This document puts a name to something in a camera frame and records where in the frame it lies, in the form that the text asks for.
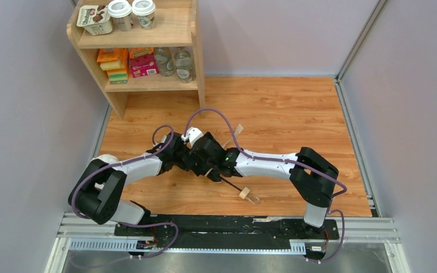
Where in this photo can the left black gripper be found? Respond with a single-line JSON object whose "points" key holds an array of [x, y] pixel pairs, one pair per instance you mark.
{"points": [[188, 158]]}

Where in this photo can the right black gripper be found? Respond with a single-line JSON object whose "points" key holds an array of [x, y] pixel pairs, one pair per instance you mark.
{"points": [[211, 170]]}

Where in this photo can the beige folding umbrella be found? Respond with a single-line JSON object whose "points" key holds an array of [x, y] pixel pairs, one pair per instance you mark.
{"points": [[241, 188]]}

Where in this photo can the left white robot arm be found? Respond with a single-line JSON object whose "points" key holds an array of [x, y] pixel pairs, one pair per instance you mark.
{"points": [[98, 193]]}

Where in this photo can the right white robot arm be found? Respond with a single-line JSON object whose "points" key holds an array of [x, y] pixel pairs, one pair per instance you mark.
{"points": [[311, 174]]}

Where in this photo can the white crumpled plastic bag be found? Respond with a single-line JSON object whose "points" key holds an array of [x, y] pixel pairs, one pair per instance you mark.
{"points": [[108, 158]]}

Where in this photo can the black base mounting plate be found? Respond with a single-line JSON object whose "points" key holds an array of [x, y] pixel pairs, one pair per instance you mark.
{"points": [[228, 232]]}

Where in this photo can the right clear glass bottle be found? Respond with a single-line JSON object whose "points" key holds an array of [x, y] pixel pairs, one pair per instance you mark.
{"points": [[183, 65]]}

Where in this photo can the clear glass bottle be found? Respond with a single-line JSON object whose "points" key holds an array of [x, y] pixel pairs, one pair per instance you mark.
{"points": [[183, 65], [164, 61]]}

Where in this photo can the left clear glass bottle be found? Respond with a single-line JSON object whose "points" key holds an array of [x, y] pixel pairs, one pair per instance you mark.
{"points": [[164, 61]]}

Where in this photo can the pink orange snack box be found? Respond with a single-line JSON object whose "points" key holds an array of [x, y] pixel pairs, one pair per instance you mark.
{"points": [[142, 62]]}

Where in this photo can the orange sponge pack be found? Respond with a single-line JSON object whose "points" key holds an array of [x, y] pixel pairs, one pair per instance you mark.
{"points": [[115, 63]]}

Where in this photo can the wooden shelf unit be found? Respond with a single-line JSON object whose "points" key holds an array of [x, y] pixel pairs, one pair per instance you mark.
{"points": [[177, 24]]}

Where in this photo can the right white lidded cup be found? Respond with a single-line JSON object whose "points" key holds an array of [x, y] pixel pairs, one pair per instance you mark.
{"points": [[144, 10]]}

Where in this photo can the white lidded cup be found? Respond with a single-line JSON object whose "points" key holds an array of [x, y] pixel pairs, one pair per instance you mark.
{"points": [[120, 11], [144, 10]]}

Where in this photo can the left white lidded cup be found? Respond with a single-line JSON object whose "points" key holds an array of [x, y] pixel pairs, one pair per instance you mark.
{"points": [[120, 11]]}

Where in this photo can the Chobani yogurt tub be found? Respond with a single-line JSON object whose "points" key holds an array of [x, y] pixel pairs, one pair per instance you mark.
{"points": [[95, 19]]}

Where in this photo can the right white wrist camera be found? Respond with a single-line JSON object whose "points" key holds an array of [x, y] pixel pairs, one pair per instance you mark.
{"points": [[192, 135]]}

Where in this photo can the aluminium frame rail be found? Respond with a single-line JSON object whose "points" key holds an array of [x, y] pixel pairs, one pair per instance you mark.
{"points": [[357, 230]]}

